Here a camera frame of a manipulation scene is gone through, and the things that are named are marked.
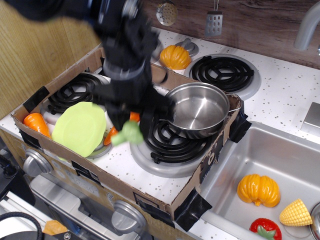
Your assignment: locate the large orange toy carrot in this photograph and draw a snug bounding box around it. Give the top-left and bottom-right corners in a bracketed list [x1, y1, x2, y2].
[103, 112, 140, 145]

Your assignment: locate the front left black burner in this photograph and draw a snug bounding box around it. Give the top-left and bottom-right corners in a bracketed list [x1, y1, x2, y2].
[40, 72, 111, 126]

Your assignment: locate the red toy strawberry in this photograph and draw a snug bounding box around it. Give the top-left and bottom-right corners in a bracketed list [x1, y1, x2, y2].
[249, 218, 283, 240]

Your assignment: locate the light green plastic plate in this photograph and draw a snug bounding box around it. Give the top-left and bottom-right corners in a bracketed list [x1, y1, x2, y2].
[51, 101, 107, 157]

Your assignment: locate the orange toy piece on floor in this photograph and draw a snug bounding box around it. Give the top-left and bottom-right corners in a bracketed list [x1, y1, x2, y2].
[42, 220, 68, 236]

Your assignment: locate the back right black burner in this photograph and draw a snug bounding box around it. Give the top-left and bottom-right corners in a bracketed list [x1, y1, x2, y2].
[184, 53, 262, 100]

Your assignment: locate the silver back stove knob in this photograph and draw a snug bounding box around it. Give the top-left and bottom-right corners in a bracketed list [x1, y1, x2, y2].
[175, 38, 200, 57]

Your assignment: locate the silver faucet handle base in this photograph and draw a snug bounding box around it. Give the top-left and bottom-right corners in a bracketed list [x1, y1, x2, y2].
[301, 102, 320, 137]

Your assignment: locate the silver oven knob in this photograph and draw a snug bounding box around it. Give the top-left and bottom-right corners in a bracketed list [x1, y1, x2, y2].
[23, 149, 53, 178]
[111, 200, 147, 234]

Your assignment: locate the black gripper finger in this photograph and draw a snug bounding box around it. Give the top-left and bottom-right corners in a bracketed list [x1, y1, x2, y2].
[139, 109, 160, 140]
[106, 106, 131, 131]

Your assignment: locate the silver oven door handle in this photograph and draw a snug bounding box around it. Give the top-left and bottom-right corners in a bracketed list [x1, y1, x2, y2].
[30, 175, 141, 240]

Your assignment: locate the back left black burner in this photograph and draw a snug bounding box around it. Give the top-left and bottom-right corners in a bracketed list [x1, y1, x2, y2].
[150, 39, 164, 63]

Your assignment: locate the black cable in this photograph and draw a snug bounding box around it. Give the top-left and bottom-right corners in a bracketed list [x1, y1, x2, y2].
[0, 211, 44, 240]

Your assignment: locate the silver sink basin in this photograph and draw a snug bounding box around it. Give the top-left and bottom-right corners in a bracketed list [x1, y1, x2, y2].
[200, 122, 320, 240]

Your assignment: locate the green toy broccoli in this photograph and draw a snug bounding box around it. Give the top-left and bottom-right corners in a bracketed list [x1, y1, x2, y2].
[110, 120, 144, 146]

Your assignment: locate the stainless steel pot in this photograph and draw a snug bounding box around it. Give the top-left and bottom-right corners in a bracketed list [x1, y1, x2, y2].
[160, 82, 243, 140]

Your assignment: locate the small orange toy carrot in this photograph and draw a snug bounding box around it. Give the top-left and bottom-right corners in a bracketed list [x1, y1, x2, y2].
[23, 112, 51, 138]

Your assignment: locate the silver faucet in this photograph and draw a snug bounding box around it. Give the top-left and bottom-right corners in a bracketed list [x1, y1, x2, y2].
[294, 2, 320, 51]

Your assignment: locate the right silver oven knob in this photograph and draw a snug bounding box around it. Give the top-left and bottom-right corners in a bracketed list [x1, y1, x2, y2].
[111, 200, 147, 234]

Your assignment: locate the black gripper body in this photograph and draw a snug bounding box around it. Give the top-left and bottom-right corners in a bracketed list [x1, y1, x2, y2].
[92, 72, 174, 118]

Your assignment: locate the hanging metal strainer ladle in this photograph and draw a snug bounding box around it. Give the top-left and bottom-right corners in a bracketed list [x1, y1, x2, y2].
[155, 0, 178, 27]

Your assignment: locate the hanging metal spatula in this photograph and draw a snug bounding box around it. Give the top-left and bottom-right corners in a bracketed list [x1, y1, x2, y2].
[204, 0, 223, 37]

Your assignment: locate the silver disc under plate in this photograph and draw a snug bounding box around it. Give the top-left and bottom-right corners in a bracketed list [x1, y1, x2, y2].
[86, 132, 112, 159]

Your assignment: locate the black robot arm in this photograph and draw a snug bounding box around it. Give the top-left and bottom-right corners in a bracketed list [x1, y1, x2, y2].
[8, 0, 172, 139]

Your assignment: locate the brown cardboard fence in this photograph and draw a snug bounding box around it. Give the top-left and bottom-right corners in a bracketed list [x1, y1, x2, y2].
[11, 47, 243, 231]

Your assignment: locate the orange toy pumpkin in sink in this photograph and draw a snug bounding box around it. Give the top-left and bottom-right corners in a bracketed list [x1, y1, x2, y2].
[237, 174, 281, 208]

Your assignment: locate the front right black burner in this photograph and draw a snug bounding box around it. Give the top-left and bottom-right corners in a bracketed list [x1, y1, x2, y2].
[129, 120, 214, 179]

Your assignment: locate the black burner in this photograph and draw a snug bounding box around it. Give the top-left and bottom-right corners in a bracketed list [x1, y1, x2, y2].
[40, 72, 111, 126]
[129, 120, 214, 179]
[184, 53, 262, 100]
[150, 39, 164, 63]

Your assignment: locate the yellow toy corn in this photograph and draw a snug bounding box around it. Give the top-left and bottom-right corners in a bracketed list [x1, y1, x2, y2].
[279, 198, 313, 227]

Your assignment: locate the orange toy pumpkin on stove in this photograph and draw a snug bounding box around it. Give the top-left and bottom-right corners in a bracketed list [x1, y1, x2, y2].
[159, 45, 192, 70]

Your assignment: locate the left silver oven knob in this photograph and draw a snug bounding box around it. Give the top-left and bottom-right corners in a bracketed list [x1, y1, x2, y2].
[23, 149, 53, 178]

